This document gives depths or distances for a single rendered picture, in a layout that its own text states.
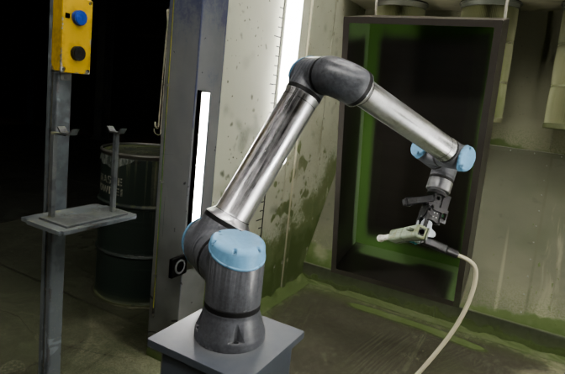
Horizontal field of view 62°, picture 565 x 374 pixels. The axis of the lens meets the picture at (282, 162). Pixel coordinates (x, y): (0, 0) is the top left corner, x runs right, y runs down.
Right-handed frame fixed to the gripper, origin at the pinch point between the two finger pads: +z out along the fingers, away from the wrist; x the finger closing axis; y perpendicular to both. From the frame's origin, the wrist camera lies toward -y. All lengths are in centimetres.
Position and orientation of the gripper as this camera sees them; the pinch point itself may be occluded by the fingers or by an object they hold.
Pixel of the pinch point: (415, 239)
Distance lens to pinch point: 182.8
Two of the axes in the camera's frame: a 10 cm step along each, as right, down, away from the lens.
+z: -3.7, 9.0, -2.3
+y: 9.2, 3.8, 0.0
